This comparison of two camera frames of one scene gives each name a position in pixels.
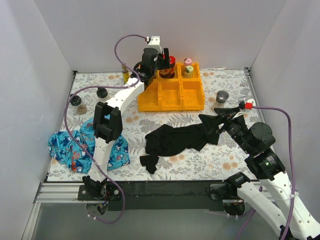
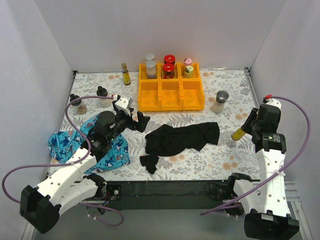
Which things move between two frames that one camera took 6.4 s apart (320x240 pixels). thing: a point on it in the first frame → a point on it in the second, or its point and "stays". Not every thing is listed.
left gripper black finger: x=166 y=58 → x=142 y=121
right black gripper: x=223 y=121 → x=253 y=122
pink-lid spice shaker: x=187 y=62 stays
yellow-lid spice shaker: x=188 y=72 stays
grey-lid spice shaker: x=221 y=96 stays
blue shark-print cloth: x=63 y=152 stays
